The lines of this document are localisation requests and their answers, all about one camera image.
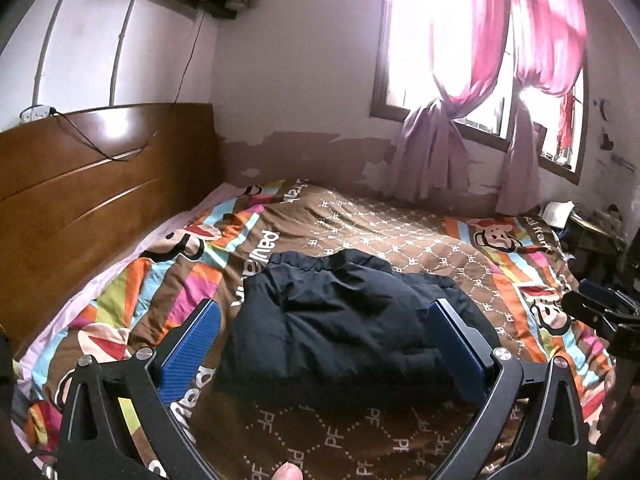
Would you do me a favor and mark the window with dark frame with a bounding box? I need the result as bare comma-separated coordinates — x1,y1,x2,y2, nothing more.
385,0,587,197

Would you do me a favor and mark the wooden headboard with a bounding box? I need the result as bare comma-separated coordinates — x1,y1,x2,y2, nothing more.
1,103,224,356

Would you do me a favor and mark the pink curtain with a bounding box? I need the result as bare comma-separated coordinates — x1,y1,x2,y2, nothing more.
496,0,587,216
385,0,511,202

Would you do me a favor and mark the cluttered dark side table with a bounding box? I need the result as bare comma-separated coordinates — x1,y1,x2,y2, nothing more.
541,200,628,286

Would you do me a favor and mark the brown colourful cartoon bedspread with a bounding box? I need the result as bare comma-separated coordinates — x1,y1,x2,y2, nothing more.
13,180,613,479

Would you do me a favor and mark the white power strip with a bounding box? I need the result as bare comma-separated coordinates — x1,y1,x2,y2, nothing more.
18,104,55,124

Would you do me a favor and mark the pink curtain left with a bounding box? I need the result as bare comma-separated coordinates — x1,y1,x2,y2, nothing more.
385,0,511,202

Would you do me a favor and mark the pink curtain right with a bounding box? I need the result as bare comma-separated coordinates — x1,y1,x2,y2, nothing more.
496,0,587,216

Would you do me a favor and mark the fingertip of operator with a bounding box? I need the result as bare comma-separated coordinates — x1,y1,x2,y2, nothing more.
271,463,304,480

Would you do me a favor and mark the white wall pipe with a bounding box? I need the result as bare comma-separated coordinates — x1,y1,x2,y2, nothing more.
108,0,147,108
32,0,64,105

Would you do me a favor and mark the black cable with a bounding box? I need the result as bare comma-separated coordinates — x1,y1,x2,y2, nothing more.
49,6,208,162

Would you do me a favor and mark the black padded jacket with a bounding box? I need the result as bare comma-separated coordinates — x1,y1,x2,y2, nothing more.
215,249,500,408

